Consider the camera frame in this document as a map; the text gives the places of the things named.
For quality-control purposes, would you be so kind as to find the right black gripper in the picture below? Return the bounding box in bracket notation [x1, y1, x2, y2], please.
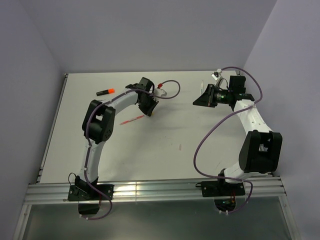
[193, 84, 232, 108]

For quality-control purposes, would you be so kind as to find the black orange highlighter pen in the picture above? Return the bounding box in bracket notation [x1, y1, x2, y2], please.
[96, 88, 115, 96]

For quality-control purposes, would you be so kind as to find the white pen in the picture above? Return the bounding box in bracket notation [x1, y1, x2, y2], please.
[200, 80, 204, 95]

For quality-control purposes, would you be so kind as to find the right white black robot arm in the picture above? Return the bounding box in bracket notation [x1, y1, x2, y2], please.
[192, 72, 283, 195]

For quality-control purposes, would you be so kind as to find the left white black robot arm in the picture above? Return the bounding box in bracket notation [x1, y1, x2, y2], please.
[74, 77, 158, 200]

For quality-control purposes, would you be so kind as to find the red pen with clear barrel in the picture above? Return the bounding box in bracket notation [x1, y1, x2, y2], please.
[119, 115, 145, 125]

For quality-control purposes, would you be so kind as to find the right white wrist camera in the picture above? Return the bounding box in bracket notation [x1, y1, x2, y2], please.
[211, 68, 229, 90]

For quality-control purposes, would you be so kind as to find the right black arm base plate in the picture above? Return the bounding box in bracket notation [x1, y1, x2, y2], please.
[195, 180, 246, 198]

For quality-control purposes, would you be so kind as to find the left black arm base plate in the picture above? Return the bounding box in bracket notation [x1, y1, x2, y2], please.
[67, 184, 114, 202]

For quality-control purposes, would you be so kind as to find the aluminium frame rail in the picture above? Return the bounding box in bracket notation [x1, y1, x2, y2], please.
[23, 175, 287, 205]

